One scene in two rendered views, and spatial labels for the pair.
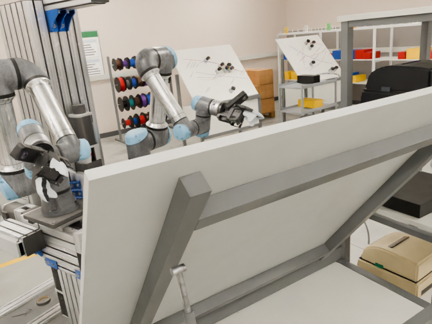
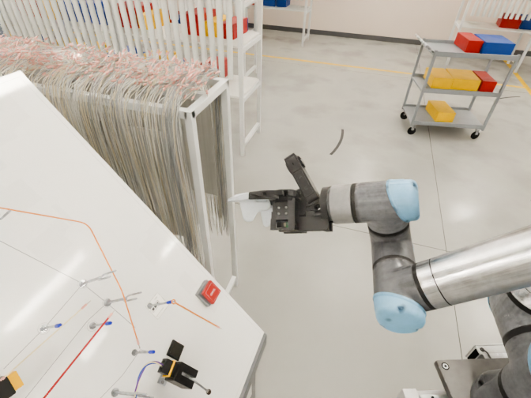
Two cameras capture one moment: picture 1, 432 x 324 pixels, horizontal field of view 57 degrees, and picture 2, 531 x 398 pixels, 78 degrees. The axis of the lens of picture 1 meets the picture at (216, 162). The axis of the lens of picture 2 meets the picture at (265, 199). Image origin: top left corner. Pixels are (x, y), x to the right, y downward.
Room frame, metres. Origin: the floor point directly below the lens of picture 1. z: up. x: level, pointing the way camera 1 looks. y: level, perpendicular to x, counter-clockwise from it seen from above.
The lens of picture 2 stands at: (1.47, 0.11, 1.95)
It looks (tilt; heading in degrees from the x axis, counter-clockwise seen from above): 40 degrees down; 140
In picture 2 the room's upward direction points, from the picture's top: 2 degrees clockwise
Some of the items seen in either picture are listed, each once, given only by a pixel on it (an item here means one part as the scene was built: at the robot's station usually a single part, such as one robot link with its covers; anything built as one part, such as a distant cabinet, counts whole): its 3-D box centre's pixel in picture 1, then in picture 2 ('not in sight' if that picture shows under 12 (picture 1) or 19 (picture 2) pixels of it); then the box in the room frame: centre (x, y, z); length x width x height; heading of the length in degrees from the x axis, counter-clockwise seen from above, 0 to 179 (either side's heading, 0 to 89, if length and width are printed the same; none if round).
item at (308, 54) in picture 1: (312, 81); not in sight; (7.75, -1.97, 0.83); 1.18 x 0.72 x 1.65; 125
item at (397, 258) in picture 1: (398, 260); not in sight; (1.62, -0.80, 0.76); 0.30 x 0.21 x 0.20; 34
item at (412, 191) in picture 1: (407, 189); not in sight; (1.65, -0.84, 1.09); 0.35 x 0.33 x 0.07; 121
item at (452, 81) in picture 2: not in sight; (446, 86); (-0.11, 4.20, 0.54); 0.99 x 0.50 x 1.08; 45
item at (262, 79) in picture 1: (240, 96); not in sight; (8.67, -0.66, 0.52); 1.21 x 0.82 x 1.04; 122
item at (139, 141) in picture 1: (138, 142); not in sight; (2.02, 0.39, 1.33); 0.13 x 0.12 x 0.14; 142
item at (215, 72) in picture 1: (217, 100); not in sight; (6.40, -0.11, 0.83); 1.18 x 0.72 x 1.65; 123
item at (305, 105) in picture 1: (310, 107); not in sight; (6.57, -1.64, 0.54); 0.99 x 0.50 x 1.08; 126
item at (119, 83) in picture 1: (144, 95); not in sight; (7.99, 1.29, 0.81); 1.29 x 0.55 x 1.62; 124
